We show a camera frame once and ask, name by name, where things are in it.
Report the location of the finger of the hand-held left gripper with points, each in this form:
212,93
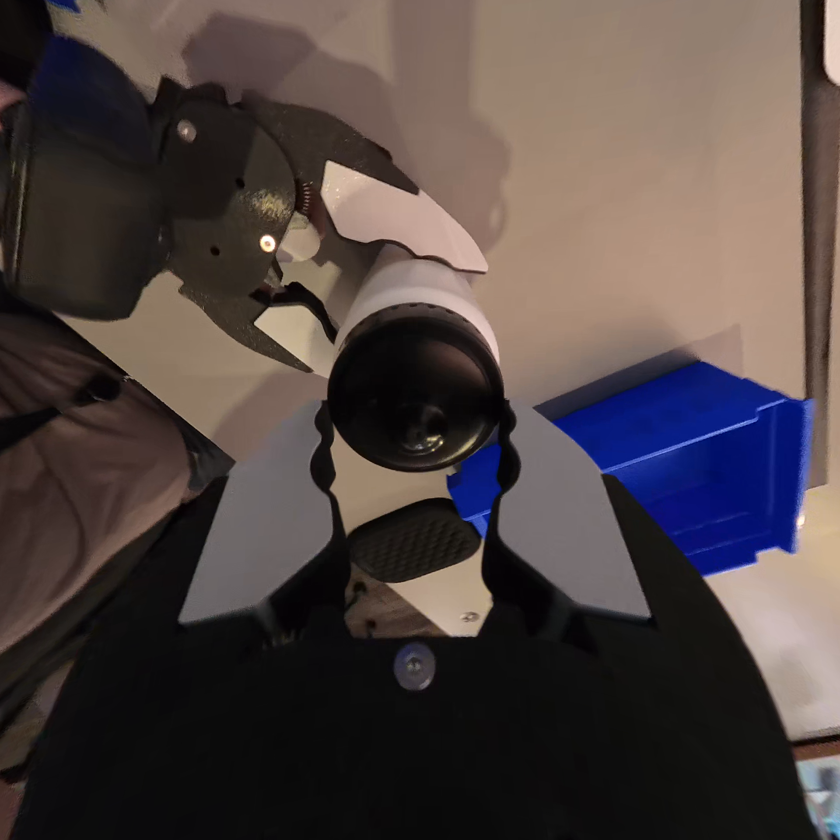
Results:
394,210
295,334

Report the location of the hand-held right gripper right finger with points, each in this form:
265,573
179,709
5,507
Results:
564,525

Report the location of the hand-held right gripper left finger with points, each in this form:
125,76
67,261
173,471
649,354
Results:
262,525

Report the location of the black bottle lid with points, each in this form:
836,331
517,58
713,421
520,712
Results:
413,407

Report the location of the person's brown grey shirt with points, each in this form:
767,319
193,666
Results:
79,492

